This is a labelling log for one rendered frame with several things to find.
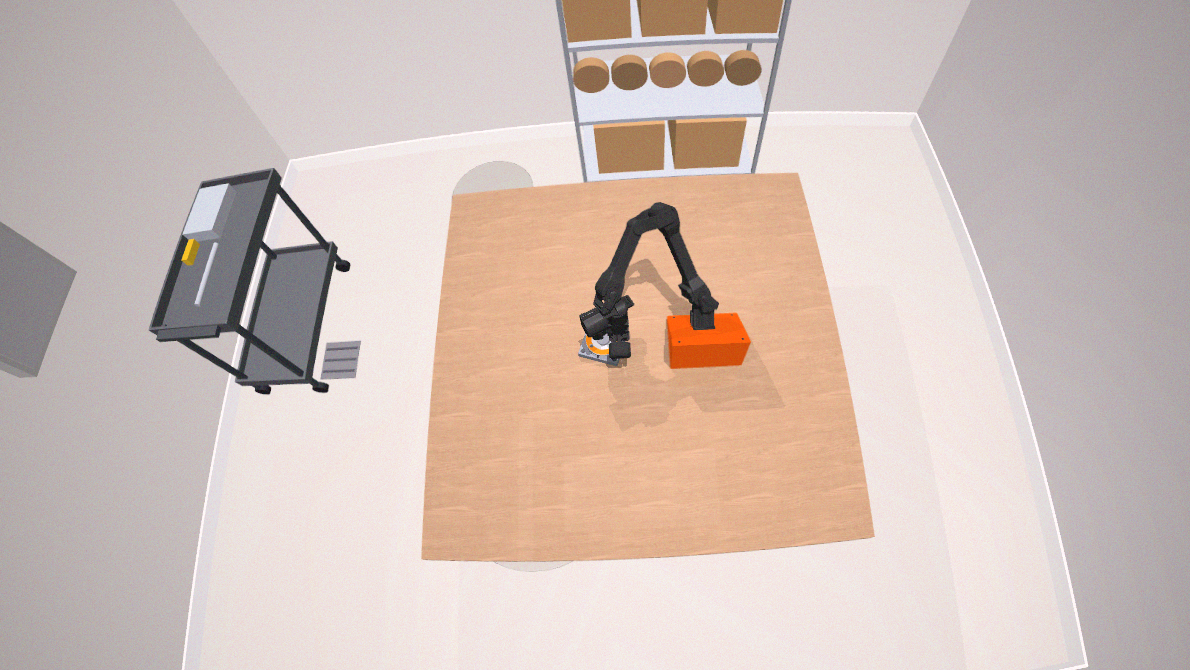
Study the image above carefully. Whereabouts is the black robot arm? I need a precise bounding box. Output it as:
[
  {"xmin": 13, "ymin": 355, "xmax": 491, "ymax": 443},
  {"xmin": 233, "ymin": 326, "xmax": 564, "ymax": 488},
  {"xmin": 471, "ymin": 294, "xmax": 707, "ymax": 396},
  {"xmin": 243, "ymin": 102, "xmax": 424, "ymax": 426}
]
[{"xmin": 580, "ymin": 202, "xmax": 719, "ymax": 340}]

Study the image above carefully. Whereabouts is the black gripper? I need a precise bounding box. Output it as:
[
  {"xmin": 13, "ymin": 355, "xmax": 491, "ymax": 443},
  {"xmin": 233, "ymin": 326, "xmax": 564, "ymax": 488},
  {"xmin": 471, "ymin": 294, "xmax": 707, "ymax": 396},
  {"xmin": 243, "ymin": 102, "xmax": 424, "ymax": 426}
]
[{"xmin": 608, "ymin": 318, "xmax": 631, "ymax": 359}]

